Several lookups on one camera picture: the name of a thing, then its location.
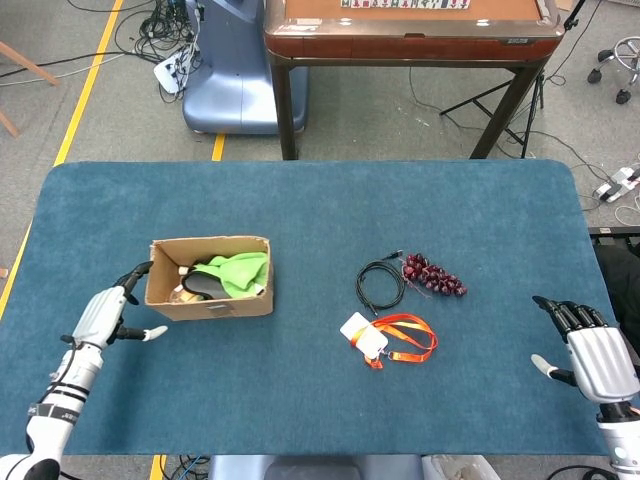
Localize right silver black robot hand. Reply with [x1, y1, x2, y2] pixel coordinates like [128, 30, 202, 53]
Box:
[530, 294, 640, 404]

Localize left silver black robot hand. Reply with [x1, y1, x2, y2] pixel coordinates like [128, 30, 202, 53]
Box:
[60, 260, 169, 351]

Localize brown cardboard box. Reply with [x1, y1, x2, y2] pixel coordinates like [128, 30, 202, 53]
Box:
[144, 235, 275, 322]

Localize dark red grape bunch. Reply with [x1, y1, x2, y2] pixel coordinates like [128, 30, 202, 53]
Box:
[402, 253, 469, 299]

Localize white badge with orange lanyard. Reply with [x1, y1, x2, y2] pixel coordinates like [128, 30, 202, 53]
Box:
[339, 312, 440, 371]

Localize black cable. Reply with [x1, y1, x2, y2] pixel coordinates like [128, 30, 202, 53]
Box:
[355, 249, 407, 316]

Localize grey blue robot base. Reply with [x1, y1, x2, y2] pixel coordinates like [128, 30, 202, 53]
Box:
[207, 454, 426, 480]

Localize black case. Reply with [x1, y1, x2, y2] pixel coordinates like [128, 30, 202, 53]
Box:
[588, 225, 640, 331]

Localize black eye mask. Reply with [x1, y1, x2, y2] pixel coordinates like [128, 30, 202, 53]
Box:
[180, 272, 229, 301]

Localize blue felt table cover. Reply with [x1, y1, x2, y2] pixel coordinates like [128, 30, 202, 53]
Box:
[0, 159, 640, 457]

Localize bright green cloth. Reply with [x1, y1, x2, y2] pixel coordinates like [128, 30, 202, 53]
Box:
[193, 252, 270, 301]

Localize white power strip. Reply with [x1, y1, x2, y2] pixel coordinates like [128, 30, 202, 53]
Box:
[153, 42, 201, 95]
[594, 167, 640, 204]

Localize clear plastic bag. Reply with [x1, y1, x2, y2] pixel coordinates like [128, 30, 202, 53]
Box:
[422, 454, 501, 480]

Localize black tripod stand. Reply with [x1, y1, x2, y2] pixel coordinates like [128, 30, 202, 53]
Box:
[439, 0, 591, 160]

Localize light wooden pole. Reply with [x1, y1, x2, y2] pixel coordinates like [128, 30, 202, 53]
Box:
[0, 40, 61, 87]

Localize chrome stool with casters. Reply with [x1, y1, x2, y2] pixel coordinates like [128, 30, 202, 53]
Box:
[587, 35, 640, 106]

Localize brown mahjong table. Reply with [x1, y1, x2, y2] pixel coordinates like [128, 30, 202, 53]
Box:
[263, 0, 566, 161]

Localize row of face-up mahjong tiles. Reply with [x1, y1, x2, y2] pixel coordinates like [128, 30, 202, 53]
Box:
[340, 0, 471, 10]

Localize blue grey machine pedestal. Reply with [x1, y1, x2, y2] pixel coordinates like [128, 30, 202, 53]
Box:
[182, 0, 310, 136]

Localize tangled black floor cables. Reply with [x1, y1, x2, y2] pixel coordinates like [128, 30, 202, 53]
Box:
[114, 0, 201, 104]

